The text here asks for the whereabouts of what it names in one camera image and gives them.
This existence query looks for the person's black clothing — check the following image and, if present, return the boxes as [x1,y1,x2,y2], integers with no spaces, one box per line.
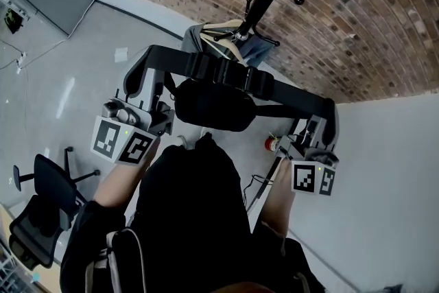
[60,133,325,293]

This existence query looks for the black office chair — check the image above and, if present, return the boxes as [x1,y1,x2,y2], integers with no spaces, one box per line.
[8,146,101,269]

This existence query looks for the green and black device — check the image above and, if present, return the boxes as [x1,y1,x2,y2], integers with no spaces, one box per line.
[3,8,24,34]

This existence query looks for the black bag with white trim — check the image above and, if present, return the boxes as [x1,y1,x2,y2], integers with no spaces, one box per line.
[84,228,145,293]

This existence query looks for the red fire extinguisher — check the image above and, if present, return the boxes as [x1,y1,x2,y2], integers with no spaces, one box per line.
[263,133,281,152]

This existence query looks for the white wire rack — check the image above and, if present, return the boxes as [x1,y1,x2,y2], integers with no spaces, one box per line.
[0,243,22,293]

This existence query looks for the white power strip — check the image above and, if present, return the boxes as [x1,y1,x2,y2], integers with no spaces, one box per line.
[15,51,29,75]

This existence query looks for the person's right forearm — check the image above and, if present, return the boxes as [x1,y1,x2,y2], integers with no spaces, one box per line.
[260,157,296,238]

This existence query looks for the person's left forearm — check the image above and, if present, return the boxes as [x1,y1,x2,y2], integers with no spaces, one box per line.
[92,137,161,214]

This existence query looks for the black waist bag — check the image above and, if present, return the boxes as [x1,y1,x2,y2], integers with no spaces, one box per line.
[143,44,336,132]

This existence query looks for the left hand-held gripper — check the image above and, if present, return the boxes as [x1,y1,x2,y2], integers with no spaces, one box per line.
[91,49,178,165]

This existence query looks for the blue grey garment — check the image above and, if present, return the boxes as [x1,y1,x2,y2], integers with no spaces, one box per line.
[239,31,272,69]

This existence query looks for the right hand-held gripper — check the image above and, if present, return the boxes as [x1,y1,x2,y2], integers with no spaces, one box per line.
[276,102,340,197]

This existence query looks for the black cable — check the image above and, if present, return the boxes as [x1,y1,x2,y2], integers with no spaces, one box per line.
[242,174,275,211]

